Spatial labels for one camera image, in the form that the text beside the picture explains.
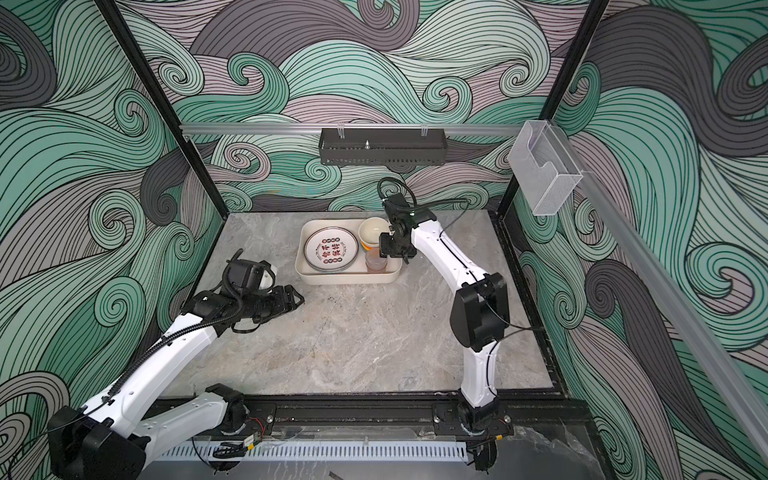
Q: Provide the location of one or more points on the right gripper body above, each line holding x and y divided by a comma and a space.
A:
393, 244

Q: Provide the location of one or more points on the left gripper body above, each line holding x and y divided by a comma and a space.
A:
264, 305

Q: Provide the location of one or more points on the clear plastic cup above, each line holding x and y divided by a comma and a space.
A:
374, 252

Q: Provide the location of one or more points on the white bowl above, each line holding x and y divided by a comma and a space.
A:
371, 229

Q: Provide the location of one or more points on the pink plastic cup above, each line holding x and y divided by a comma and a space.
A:
376, 264

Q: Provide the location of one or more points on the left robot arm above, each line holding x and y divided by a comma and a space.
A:
111, 435

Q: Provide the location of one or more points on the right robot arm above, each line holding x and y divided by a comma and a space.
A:
480, 309

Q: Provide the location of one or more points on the white plastic bin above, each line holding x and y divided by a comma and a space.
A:
356, 273

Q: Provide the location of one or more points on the black wall tray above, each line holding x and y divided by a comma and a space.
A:
390, 147

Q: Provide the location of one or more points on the clear acrylic wall holder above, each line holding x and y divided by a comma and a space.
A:
545, 166

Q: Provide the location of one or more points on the white slotted cable duct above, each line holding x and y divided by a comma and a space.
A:
352, 451

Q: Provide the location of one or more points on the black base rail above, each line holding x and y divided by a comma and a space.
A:
440, 412

